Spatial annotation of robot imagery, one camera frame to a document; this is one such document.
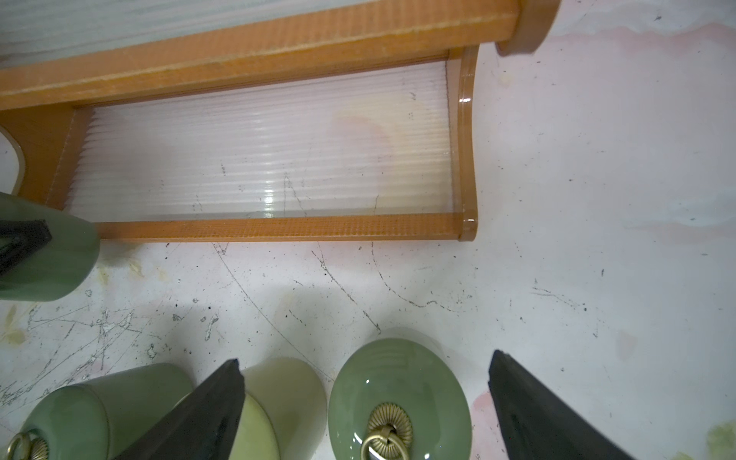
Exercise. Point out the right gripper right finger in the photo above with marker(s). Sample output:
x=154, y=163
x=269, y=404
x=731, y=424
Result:
x=535, y=423

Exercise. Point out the wooden three-tier shelf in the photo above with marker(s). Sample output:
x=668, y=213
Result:
x=253, y=121

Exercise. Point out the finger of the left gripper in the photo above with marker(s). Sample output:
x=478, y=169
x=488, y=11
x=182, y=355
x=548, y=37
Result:
x=21, y=239

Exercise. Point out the green canister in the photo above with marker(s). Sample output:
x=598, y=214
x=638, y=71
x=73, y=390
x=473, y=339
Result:
x=62, y=265
x=100, y=418
x=396, y=399

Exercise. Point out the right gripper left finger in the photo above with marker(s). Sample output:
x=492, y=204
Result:
x=203, y=425

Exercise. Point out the yellow canister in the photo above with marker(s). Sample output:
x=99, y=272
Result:
x=284, y=415

